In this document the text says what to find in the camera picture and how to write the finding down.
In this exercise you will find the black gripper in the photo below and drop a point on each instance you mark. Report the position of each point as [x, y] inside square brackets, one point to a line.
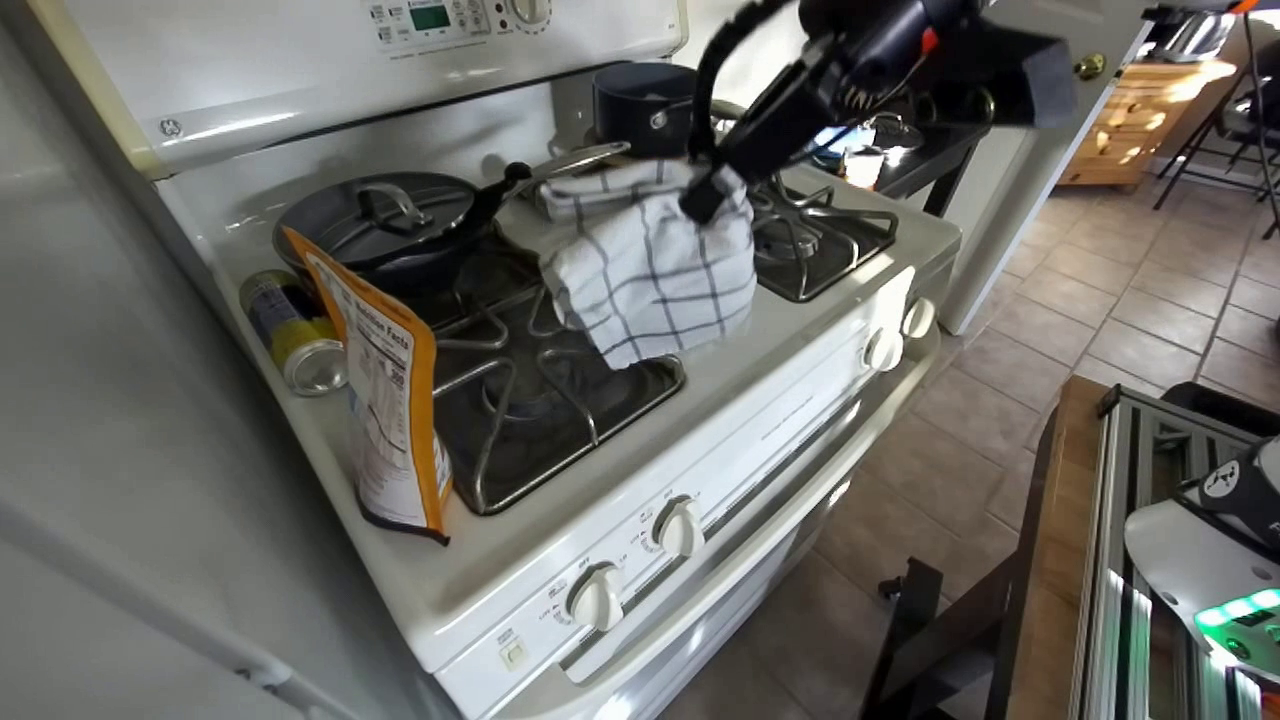
[830, 81]

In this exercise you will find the white checkered towel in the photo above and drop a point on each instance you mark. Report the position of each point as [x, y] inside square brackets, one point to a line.
[642, 276]

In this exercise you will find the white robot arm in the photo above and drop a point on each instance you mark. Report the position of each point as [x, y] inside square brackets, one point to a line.
[940, 58]

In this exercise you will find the dark blue saucepan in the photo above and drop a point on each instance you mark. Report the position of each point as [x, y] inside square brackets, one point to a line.
[635, 112]

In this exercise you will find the right black burner grate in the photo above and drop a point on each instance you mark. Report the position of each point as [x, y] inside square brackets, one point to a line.
[805, 240]

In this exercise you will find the black burner grate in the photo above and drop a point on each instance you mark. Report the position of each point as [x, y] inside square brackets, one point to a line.
[805, 240]
[517, 394]

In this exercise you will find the white gas stove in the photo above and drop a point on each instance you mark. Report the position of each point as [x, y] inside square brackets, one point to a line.
[613, 582]

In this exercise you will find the left black burner grate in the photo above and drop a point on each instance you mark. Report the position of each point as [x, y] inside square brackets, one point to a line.
[517, 394]

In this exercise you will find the black frying pan with lid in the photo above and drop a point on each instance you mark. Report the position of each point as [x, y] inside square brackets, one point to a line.
[410, 235]

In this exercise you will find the orange food package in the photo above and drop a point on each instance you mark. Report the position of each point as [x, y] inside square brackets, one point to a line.
[389, 362]

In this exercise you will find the yellow-green jar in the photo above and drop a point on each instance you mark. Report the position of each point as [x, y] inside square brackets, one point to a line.
[295, 334]

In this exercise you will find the wooden cabinet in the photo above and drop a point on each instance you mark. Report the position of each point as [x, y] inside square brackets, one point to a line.
[1136, 117]

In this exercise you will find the wooden board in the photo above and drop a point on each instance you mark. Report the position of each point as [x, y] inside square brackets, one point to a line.
[1059, 530]

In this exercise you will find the aluminium frame cart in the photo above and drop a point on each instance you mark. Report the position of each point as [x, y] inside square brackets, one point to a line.
[1180, 607]

